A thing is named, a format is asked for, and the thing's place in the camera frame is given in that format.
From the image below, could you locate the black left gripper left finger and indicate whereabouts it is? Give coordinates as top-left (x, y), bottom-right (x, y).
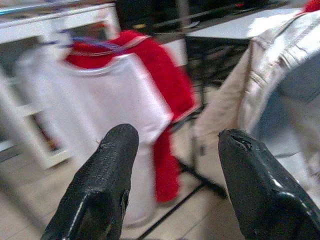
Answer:
top-left (41, 123), bottom-right (140, 240)

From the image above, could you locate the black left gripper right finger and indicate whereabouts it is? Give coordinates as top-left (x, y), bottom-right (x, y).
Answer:
top-left (217, 128), bottom-right (320, 240)

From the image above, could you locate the silver white jacket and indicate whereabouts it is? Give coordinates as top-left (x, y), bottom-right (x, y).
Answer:
top-left (192, 9), bottom-right (320, 201)

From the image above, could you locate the purple clothes hanger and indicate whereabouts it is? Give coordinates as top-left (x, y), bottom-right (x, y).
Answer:
top-left (39, 29), bottom-right (131, 55)

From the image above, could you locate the plain white t-shirt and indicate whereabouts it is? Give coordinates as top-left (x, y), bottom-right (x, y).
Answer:
top-left (14, 47), bottom-right (175, 230)

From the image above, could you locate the red sweater white striped trim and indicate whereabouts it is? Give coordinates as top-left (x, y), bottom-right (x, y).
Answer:
top-left (64, 29), bottom-right (198, 203)

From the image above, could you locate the grey folding table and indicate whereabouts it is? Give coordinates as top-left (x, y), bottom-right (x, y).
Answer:
top-left (186, 7), bottom-right (305, 83)

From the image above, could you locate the white shelf unit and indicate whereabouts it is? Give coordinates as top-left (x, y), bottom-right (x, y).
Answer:
top-left (0, 3), bottom-right (118, 171)

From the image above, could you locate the red bundled garment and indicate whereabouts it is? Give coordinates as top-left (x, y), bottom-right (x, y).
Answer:
top-left (303, 0), bottom-right (320, 13)

